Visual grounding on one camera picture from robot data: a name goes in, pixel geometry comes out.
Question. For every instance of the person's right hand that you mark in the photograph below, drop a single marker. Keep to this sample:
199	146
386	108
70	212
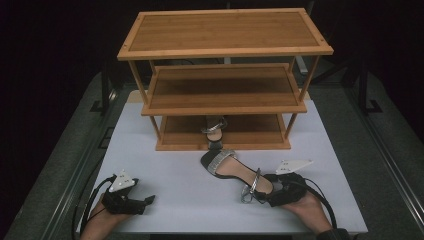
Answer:
308	210

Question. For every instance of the wooden three-tier shoe rack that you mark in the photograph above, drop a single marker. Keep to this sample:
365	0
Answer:
223	31

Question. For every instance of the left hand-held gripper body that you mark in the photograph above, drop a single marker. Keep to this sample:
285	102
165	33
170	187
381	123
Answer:
124	201

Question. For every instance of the black metal stand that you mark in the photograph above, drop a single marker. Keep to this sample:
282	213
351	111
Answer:
104	90
366	86

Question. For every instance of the person's left hand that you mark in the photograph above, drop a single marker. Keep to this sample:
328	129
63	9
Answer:
106	216

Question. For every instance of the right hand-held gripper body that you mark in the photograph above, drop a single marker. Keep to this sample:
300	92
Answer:
288	190

